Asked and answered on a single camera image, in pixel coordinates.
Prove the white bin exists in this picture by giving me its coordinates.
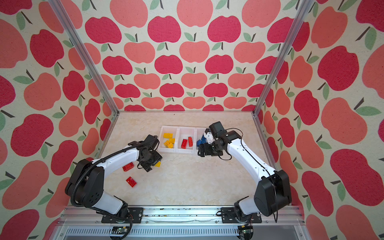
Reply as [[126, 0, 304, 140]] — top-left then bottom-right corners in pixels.
[[175, 127, 197, 154], [158, 126, 180, 153], [194, 128, 208, 155]]

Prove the yellow round printed brick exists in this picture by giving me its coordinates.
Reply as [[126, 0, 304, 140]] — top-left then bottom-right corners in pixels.
[[164, 140, 174, 149]]

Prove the red long brick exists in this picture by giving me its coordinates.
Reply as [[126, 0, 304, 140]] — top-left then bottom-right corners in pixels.
[[188, 137, 193, 147]]

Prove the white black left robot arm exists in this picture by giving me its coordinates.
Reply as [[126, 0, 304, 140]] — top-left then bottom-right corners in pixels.
[[65, 135, 162, 219]]

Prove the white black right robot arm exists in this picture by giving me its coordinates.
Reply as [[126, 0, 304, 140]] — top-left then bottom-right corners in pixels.
[[198, 131, 292, 222]]

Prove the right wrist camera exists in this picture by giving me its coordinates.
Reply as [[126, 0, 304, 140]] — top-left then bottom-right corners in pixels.
[[204, 122, 227, 144]]

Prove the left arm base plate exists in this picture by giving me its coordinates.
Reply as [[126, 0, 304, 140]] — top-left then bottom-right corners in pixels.
[[101, 207, 144, 224]]

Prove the aluminium front rail frame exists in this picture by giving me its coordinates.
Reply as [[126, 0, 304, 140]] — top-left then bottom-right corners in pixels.
[[48, 206, 311, 240]]

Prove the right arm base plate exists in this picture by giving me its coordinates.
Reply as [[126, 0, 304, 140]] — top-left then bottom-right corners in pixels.
[[216, 207, 262, 224]]

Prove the black corrugated left cable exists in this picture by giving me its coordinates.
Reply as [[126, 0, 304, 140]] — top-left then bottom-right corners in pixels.
[[69, 135, 160, 240]]

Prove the right aluminium corner post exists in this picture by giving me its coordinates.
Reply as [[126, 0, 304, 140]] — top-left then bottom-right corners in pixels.
[[252, 0, 315, 119]]

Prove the aluminium corner post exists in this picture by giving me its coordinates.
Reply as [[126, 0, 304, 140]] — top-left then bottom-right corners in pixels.
[[252, 0, 315, 119], [48, 1, 120, 117]]

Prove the left aluminium corner post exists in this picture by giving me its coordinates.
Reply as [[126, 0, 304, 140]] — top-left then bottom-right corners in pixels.
[[48, 1, 120, 117]]

